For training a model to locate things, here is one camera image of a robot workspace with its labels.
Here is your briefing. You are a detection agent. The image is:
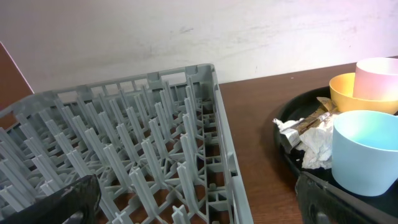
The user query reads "white paper napkin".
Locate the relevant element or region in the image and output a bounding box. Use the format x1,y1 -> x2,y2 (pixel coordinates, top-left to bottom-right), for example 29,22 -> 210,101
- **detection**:
272,114 -> 338,169

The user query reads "brown snack wrapper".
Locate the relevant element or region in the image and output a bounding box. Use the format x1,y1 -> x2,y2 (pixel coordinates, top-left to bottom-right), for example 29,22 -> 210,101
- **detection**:
280,97 -> 337,154

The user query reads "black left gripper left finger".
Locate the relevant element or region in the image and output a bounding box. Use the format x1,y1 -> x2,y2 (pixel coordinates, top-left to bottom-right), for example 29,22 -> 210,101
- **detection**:
1,174 -> 101,224

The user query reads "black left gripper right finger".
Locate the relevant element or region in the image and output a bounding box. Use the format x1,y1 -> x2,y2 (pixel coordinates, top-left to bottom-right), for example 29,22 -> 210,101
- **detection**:
295,172 -> 397,224

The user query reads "yellow plastic bowl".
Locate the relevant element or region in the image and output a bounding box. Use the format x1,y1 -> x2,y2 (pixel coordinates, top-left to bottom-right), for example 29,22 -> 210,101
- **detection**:
329,73 -> 397,114

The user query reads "grey plastic dishwasher rack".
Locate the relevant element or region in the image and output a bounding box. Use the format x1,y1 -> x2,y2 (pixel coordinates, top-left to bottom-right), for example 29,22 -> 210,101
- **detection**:
1,64 -> 253,223

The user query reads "round black tray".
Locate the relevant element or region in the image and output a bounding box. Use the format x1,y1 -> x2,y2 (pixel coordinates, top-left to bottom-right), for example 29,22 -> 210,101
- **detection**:
273,86 -> 397,218

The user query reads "light blue plastic cup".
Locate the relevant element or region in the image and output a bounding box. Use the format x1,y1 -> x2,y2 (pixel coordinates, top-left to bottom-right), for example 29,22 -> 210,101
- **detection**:
331,110 -> 397,197

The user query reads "pink plastic cup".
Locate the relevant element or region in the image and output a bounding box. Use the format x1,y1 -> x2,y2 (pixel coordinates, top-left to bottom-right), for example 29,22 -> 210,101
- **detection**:
353,57 -> 397,101

